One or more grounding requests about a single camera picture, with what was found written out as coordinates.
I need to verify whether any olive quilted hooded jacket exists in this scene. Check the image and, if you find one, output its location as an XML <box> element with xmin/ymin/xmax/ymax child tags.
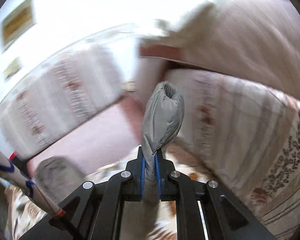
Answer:
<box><xmin>34</xmin><ymin>80</ymin><xmax>186</xmax><ymax>240</ymax></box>

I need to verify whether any leaf pattern bed blanket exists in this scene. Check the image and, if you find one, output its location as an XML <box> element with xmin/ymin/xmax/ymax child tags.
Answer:
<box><xmin>3</xmin><ymin>139</ymin><xmax>241</xmax><ymax>240</ymax></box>

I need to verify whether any striped floral side cushion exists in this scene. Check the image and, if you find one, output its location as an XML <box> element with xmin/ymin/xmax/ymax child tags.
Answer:
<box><xmin>164</xmin><ymin>69</ymin><xmax>300</xmax><ymax>239</ymax></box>

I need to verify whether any pink bolster pillow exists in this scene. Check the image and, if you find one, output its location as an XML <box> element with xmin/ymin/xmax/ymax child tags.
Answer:
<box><xmin>27</xmin><ymin>94</ymin><xmax>144</xmax><ymax>176</ymax></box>

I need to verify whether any striped floral back cushion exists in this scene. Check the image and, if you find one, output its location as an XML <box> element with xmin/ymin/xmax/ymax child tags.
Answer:
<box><xmin>0</xmin><ymin>45</ymin><xmax>122</xmax><ymax>159</ymax></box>

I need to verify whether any pink quilted folded blanket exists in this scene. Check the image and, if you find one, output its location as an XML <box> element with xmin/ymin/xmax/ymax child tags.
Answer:
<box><xmin>139</xmin><ymin>0</ymin><xmax>300</xmax><ymax>100</ymax></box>

